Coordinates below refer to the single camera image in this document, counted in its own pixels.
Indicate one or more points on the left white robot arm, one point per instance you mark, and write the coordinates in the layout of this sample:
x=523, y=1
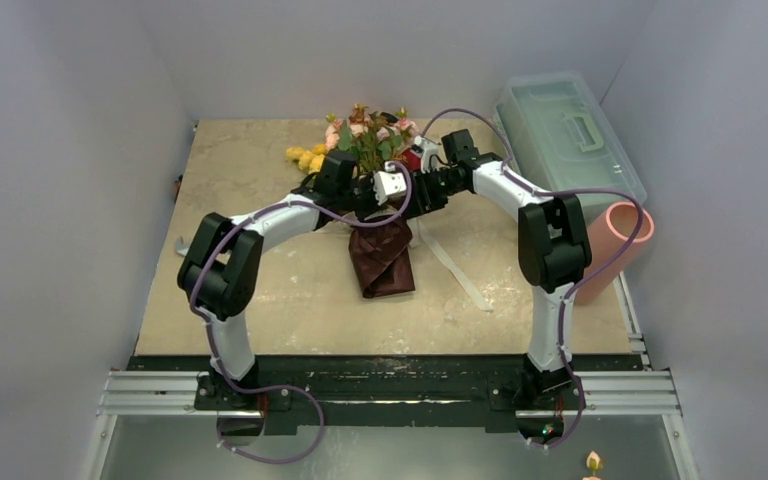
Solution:
x=221, y=265

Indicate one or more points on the small pink flower bud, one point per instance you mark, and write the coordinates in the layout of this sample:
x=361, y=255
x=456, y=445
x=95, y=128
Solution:
x=594, y=464

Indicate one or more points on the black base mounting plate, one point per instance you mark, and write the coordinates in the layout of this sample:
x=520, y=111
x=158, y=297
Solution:
x=477, y=391

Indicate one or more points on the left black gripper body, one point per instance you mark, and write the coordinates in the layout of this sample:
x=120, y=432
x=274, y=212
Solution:
x=360, y=198

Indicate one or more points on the cream ribbon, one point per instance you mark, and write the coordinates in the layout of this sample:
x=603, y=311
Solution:
x=423, y=234

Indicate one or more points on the adjustable wrench with red handle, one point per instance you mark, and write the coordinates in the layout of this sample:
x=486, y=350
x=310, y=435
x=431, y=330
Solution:
x=180, y=247

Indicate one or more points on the clear plastic storage box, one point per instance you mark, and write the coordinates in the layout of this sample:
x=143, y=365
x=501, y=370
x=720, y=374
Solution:
x=560, y=136

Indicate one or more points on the aluminium rail frame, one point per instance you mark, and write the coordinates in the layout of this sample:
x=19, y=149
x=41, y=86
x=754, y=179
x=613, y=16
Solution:
x=645, y=443

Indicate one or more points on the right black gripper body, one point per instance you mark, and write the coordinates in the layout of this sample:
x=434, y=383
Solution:
x=417, y=192

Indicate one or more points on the flower bouquet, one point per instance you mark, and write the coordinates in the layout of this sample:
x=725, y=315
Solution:
x=378, y=250

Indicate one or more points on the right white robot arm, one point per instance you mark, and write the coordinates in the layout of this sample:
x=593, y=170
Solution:
x=553, y=249

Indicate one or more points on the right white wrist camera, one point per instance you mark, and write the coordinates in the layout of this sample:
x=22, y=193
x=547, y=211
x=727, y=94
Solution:
x=424, y=155

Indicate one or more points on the pink cylindrical vase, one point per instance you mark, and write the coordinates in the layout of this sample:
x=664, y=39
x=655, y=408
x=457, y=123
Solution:
x=607, y=234

